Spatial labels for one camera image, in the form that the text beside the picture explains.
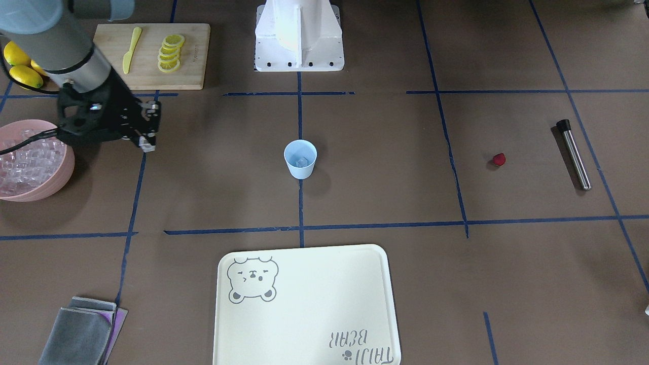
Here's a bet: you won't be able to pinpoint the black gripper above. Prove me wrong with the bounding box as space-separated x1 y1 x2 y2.
56 74 161 153

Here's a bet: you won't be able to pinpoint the light blue plastic cup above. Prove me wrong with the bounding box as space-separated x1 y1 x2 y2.
283 139 318 180

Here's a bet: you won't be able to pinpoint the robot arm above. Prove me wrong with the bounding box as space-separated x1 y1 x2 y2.
1 1 161 152

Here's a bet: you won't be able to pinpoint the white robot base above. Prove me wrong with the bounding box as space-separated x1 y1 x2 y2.
254 1 345 72

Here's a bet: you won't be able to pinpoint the clear ice cube pile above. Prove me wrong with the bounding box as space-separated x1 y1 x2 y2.
1 129 66 197

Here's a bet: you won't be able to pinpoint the lemon slices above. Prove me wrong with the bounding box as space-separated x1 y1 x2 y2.
157 34 186 72

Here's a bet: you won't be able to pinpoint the wooden cutting board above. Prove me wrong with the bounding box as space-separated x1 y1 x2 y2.
94 23 211 90

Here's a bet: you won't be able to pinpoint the yellow plastic knife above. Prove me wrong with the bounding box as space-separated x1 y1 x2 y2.
121 27 143 74

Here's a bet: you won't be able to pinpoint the pink bowl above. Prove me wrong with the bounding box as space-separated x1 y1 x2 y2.
2 144 75 202

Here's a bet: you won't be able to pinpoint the whole lemon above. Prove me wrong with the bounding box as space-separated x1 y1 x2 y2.
3 41 31 66
30 59 48 77
9 65 44 89

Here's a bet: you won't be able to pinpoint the purple cloth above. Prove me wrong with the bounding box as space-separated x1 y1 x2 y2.
101 308 128 364

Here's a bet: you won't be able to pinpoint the grey cloth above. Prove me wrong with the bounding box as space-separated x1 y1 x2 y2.
38 296 117 364

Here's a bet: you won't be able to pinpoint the cream bear tray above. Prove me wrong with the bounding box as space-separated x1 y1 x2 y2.
212 243 403 364

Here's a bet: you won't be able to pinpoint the red strawberry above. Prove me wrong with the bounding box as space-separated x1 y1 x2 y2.
491 153 506 167

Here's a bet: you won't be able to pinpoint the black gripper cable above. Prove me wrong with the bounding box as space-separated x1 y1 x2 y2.
0 127 59 155

